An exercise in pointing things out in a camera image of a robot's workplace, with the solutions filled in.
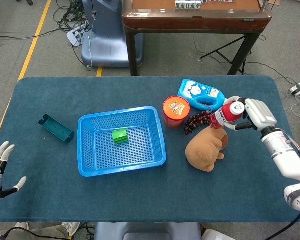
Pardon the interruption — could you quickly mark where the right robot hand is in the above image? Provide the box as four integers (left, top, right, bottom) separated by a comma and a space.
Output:
224, 96, 278, 132

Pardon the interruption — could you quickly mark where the red NFC juice bottle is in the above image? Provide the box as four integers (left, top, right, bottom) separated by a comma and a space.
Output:
209, 101, 246, 130

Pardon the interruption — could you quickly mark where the green toy block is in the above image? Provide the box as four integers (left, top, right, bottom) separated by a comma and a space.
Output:
111, 127, 129, 145

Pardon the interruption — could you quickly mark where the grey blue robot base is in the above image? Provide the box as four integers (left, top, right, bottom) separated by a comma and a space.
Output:
93, 221, 203, 240

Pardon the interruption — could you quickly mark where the blue plastic perforated basket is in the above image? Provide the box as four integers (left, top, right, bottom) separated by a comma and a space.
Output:
77, 105, 168, 178

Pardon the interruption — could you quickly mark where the grey sneaker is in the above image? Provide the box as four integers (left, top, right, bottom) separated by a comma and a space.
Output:
56, 221, 81, 238
13, 221, 30, 232

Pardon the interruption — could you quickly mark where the brown plush toy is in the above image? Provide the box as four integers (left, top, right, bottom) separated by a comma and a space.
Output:
185, 126, 230, 173

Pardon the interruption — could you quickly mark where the dark red grape bunch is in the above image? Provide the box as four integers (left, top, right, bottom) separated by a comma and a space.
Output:
184, 110, 214, 136

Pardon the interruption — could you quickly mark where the blue detergent bottle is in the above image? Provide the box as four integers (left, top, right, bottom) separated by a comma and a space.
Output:
177, 78, 228, 112

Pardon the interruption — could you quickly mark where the dark green plastic tray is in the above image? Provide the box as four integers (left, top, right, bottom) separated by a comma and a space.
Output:
38, 114, 75, 144

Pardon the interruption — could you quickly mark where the orange instant noodle cup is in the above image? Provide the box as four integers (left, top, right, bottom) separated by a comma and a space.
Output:
162, 95, 191, 129

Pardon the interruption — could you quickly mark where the brown mahjong table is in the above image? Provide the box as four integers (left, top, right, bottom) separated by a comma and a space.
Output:
121, 0, 273, 77

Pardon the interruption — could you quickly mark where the standing mahjong tile row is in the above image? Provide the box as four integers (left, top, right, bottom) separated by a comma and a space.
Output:
175, 0, 202, 10

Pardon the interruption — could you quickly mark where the teal table cloth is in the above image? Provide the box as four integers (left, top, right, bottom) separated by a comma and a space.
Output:
0, 76, 300, 223

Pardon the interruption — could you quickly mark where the blue grey machine base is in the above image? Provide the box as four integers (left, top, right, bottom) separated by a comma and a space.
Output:
81, 0, 145, 68

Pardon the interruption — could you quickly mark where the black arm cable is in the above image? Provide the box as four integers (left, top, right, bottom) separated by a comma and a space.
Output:
264, 206, 300, 240

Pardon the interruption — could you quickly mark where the black floor cable bundle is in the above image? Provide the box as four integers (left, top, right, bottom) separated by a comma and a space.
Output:
52, 0, 91, 35

